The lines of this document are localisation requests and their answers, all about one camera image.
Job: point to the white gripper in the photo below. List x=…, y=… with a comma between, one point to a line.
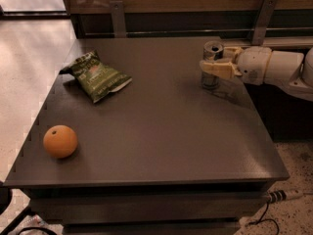
x=253, y=64

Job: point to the silver blue redbull can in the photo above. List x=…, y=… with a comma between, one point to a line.
x=212, y=52

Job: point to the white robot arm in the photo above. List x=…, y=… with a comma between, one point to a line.
x=289, y=71

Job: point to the grey drawer cabinet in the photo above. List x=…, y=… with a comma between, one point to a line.
x=162, y=156

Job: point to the green chip bag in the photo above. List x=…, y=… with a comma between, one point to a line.
x=96, y=79

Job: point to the orange fruit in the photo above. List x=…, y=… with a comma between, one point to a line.
x=60, y=141

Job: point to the black chair base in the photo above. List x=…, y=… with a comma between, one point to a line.
x=6, y=196

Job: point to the right metal bracket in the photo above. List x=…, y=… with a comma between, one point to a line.
x=262, y=21

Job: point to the metal bracket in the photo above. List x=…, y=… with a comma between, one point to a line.
x=262, y=21
x=118, y=19

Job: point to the left metal bracket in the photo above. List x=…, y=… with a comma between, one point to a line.
x=118, y=19

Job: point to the striped cable plug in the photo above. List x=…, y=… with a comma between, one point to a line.
x=284, y=195

